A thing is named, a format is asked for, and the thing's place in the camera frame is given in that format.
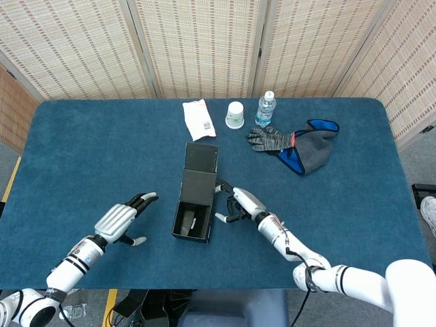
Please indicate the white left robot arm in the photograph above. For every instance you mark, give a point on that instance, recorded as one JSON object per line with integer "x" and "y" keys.
{"x": 73, "y": 265}

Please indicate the white plastic packet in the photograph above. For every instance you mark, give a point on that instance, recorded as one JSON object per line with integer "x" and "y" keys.
{"x": 199, "y": 119}

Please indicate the white shoe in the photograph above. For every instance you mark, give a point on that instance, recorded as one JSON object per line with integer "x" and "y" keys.
{"x": 430, "y": 214}

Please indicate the brown woven screen panel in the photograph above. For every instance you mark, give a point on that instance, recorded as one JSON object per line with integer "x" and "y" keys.
{"x": 15, "y": 109}

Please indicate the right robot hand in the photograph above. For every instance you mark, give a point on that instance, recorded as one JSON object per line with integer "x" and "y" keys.
{"x": 248, "y": 202}

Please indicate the clear water bottle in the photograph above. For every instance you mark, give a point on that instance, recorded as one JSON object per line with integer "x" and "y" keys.
{"x": 265, "y": 112}

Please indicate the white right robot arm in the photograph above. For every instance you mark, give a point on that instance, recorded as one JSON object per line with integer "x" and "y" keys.
{"x": 357, "y": 282}

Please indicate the grey blue-lined beanie hat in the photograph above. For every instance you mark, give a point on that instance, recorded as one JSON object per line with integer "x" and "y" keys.
{"x": 316, "y": 150}

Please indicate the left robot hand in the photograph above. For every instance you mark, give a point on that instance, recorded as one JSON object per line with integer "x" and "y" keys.
{"x": 114, "y": 219}

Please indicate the woven bamboo folding screen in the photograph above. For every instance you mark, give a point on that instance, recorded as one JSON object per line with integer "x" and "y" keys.
{"x": 204, "y": 44}

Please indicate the grey striped knit glove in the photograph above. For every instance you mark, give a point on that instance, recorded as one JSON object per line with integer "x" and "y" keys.
{"x": 272, "y": 141}

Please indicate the white paper cup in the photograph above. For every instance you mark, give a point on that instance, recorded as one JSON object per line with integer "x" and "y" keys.
{"x": 235, "y": 116}

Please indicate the clear plastic floor bottle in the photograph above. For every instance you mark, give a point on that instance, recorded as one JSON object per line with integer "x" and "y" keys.
{"x": 75, "y": 310}

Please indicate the black paper box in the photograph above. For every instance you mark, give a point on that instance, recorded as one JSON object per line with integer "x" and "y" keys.
{"x": 197, "y": 187}

